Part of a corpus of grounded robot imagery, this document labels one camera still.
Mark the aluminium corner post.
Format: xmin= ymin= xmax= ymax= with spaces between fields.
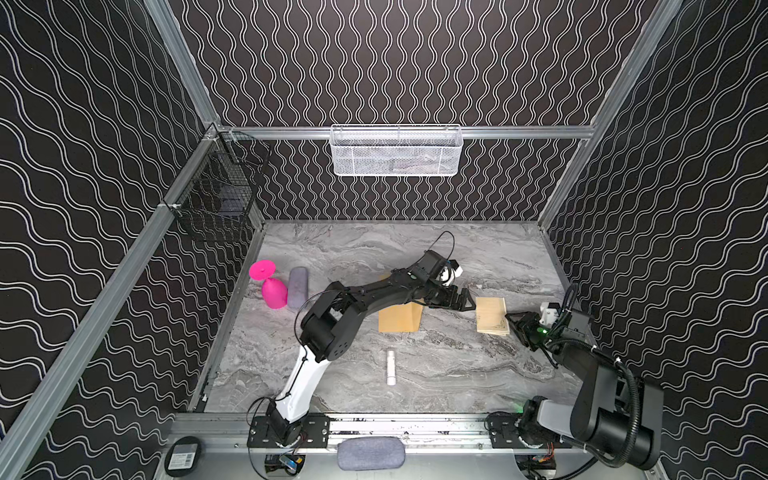
xmin=538 ymin=0 xmax=682 ymax=232
xmin=144 ymin=0 xmax=221 ymax=126

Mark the white glue stick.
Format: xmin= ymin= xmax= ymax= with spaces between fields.
xmin=386 ymin=350 xmax=397 ymax=386

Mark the aluminium corner post left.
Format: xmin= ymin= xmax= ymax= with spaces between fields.
xmin=144 ymin=0 xmax=221 ymax=126

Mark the grey fabric pouch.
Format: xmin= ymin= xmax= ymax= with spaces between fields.
xmin=337 ymin=437 xmax=406 ymax=471

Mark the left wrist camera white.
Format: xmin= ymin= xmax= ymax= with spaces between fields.
xmin=438 ymin=259 xmax=463 ymax=286

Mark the tan lined letter paper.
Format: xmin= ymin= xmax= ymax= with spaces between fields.
xmin=475 ymin=297 xmax=510 ymax=336

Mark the magenta plastic goblet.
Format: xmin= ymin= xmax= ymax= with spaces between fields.
xmin=249 ymin=260 xmax=288 ymax=310

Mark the black round device with label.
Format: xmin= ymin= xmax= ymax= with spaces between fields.
xmin=163 ymin=436 xmax=203 ymax=478

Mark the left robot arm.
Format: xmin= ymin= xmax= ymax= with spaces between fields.
xmin=266 ymin=250 xmax=476 ymax=446

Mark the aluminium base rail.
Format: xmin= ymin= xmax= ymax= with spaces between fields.
xmin=169 ymin=413 xmax=579 ymax=454

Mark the aluminium back crossbar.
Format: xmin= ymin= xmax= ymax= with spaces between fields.
xmin=220 ymin=124 xmax=595 ymax=141

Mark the brown manila envelope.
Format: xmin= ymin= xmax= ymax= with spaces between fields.
xmin=378 ymin=302 xmax=424 ymax=333

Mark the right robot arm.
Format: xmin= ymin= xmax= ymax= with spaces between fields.
xmin=505 ymin=302 xmax=664 ymax=470

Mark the aluminium corner post right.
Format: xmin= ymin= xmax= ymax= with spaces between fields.
xmin=538 ymin=0 xmax=682 ymax=232

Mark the white wire basket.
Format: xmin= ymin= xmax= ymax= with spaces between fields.
xmin=329 ymin=132 xmax=464 ymax=177

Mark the black wire basket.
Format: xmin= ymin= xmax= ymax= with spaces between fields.
xmin=164 ymin=123 xmax=275 ymax=245

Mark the aluminium left side rail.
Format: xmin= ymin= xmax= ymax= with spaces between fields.
xmin=1 ymin=124 xmax=218 ymax=479

